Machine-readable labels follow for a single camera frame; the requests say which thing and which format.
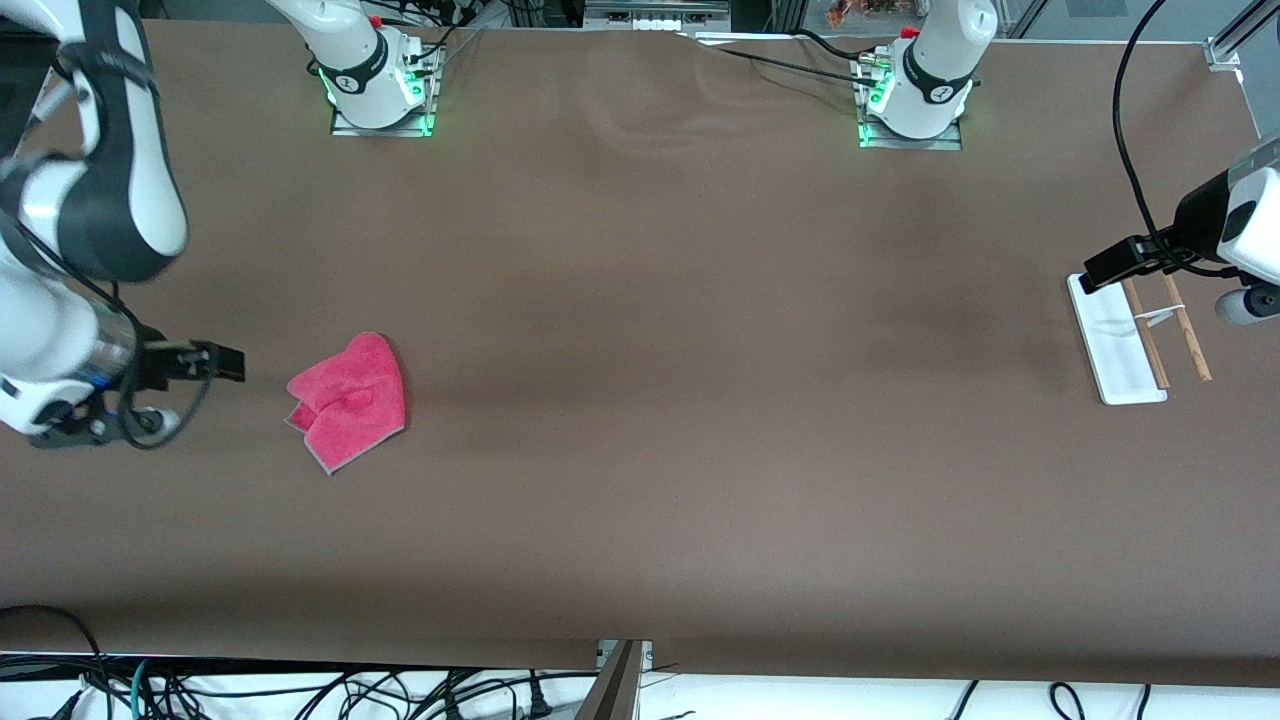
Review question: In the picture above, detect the pink towel with grey edge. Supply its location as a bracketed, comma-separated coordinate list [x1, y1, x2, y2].
[286, 332, 408, 476]

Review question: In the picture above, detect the black cable with plug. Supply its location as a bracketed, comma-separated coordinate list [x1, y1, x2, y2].
[515, 672, 554, 720]

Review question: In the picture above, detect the aluminium frame post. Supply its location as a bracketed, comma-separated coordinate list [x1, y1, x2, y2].
[575, 640, 653, 720]

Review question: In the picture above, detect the black looped cable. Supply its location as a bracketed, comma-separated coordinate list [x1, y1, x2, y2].
[0, 605, 106, 691]

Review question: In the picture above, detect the orange object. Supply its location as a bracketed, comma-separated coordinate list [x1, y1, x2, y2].
[825, 0, 911, 28]

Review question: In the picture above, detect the short black cable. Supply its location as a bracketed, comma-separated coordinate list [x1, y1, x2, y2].
[790, 27, 873, 61]

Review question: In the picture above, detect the aluminium corner bracket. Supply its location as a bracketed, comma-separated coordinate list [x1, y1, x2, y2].
[1205, 0, 1280, 71]

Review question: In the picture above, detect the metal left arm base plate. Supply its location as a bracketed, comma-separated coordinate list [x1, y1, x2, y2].
[857, 55, 964, 151]

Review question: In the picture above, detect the long black cable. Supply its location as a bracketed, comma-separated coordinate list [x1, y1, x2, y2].
[690, 36, 889, 79]

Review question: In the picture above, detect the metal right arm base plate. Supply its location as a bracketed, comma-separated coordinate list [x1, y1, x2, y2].
[330, 45, 438, 138]

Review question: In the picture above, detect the white rack with wooden bars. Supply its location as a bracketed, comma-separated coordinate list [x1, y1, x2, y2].
[1066, 272, 1214, 406]

